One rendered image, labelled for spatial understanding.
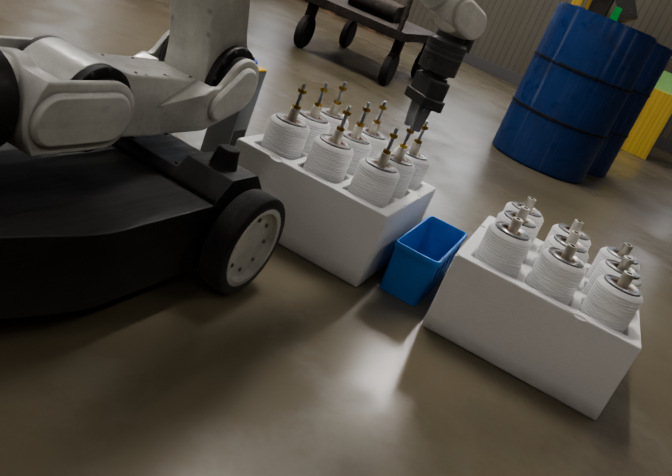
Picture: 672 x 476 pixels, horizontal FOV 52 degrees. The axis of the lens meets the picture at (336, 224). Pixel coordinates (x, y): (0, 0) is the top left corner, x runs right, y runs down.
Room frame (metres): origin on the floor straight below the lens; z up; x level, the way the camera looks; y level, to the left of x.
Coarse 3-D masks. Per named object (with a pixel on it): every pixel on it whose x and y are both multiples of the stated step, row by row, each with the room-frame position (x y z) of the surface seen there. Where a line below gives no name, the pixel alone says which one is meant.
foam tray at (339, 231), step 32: (256, 160) 1.47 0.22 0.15; (288, 160) 1.47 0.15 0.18; (288, 192) 1.44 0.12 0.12; (320, 192) 1.42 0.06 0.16; (416, 192) 1.63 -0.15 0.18; (288, 224) 1.43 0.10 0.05; (320, 224) 1.41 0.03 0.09; (352, 224) 1.39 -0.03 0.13; (384, 224) 1.38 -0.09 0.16; (416, 224) 1.70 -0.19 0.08; (320, 256) 1.40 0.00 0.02; (352, 256) 1.38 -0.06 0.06; (384, 256) 1.51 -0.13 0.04
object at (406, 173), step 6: (378, 156) 1.57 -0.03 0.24; (390, 162) 1.54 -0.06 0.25; (402, 168) 1.54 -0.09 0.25; (408, 168) 1.55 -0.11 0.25; (414, 168) 1.57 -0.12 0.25; (402, 174) 1.54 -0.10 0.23; (408, 174) 1.55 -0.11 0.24; (402, 180) 1.54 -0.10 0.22; (408, 180) 1.56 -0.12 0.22; (396, 186) 1.54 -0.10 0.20; (402, 186) 1.55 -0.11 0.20; (396, 192) 1.54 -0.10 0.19; (402, 192) 1.56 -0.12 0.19
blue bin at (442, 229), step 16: (432, 224) 1.69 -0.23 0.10; (448, 224) 1.69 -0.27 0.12; (400, 240) 1.44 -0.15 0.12; (416, 240) 1.62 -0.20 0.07; (432, 240) 1.69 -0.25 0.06; (448, 240) 1.68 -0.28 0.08; (464, 240) 1.64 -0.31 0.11; (400, 256) 1.42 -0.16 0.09; (416, 256) 1.40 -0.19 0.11; (432, 256) 1.68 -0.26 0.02; (448, 256) 1.48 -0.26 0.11; (400, 272) 1.41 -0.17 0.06; (416, 272) 1.40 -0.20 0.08; (432, 272) 1.40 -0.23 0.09; (384, 288) 1.42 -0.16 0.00; (400, 288) 1.41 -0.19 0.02; (416, 288) 1.40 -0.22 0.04; (416, 304) 1.40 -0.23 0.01
